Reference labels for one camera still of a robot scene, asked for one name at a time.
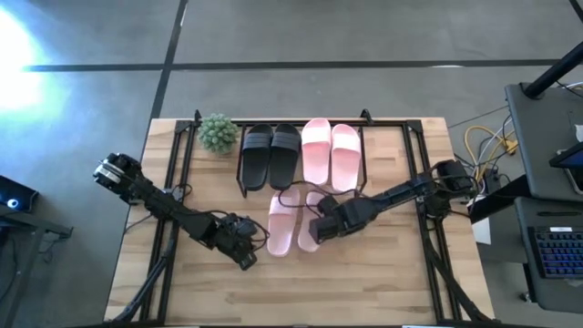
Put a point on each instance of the black device blue light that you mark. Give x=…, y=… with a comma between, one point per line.
x=23, y=196

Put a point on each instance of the black power strip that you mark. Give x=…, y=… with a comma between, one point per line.
x=491, y=180

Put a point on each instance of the grey equipment cart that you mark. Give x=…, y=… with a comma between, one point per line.
x=537, y=136

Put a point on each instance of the pink rubber slide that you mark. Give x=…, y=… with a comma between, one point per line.
x=281, y=232
x=305, y=243
x=315, y=159
x=345, y=164

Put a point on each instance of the black metal stand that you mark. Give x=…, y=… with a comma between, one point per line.
x=41, y=228

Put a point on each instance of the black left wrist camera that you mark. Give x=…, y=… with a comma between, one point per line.
x=243, y=225

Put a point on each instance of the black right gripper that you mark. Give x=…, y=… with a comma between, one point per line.
x=353, y=216

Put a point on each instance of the green potted succulent plant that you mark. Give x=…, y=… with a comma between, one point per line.
x=217, y=133

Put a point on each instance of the black frame wooden shelf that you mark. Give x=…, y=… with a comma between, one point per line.
x=239, y=157

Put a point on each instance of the black aluminium rig frame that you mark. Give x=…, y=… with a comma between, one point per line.
x=387, y=123

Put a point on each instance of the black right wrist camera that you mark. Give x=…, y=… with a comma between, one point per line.
x=328, y=205

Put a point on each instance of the white paper sheet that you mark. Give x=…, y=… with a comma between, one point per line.
x=482, y=232

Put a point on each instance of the black tablet screen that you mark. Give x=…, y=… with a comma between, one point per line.
x=571, y=159

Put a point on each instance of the black stand pole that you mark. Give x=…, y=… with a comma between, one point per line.
x=555, y=68

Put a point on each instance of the black frame clamp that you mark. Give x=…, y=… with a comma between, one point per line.
x=365, y=115
x=197, y=117

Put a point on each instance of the backlit black keyboard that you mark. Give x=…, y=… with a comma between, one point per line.
x=560, y=253

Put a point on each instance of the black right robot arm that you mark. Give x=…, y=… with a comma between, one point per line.
x=401, y=191

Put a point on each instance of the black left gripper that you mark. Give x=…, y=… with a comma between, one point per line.
x=234, y=243

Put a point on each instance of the black cart leg beam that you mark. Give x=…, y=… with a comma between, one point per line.
x=501, y=200

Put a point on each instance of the grey keyboard desk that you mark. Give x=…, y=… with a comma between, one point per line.
x=524, y=255

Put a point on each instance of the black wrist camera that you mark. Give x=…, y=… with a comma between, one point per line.
x=243, y=225
x=328, y=205

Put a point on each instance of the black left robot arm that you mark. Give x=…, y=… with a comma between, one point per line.
x=159, y=205

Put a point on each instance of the black rubber slide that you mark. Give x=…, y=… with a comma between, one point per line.
x=256, y=164
x=284, y=164

